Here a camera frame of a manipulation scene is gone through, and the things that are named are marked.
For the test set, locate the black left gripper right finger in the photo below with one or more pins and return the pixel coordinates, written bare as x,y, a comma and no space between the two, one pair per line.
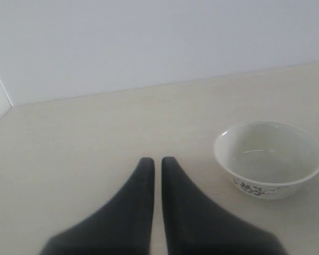
194,224

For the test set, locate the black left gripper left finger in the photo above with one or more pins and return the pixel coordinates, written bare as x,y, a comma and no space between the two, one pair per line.
122,226

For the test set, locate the white ceramic floral bowl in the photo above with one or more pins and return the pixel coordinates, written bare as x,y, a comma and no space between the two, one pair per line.
267,160

